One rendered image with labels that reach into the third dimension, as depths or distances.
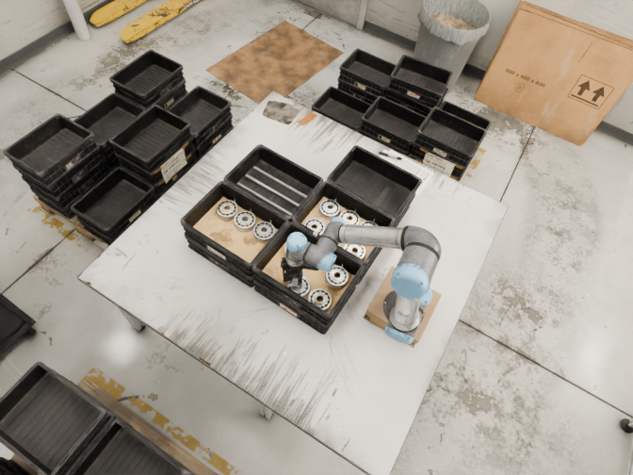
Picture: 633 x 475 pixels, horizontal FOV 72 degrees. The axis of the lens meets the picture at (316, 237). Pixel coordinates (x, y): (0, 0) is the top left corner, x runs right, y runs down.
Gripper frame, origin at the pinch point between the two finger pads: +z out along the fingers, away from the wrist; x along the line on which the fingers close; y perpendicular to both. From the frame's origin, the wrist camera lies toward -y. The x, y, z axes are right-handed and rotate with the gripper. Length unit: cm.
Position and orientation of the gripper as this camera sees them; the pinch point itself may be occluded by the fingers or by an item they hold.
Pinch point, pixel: (297, 280)
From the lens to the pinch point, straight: 192.5
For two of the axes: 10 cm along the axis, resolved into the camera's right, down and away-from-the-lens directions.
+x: 2.2, 8.4, -5.0
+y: -9.7, 1.4, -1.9
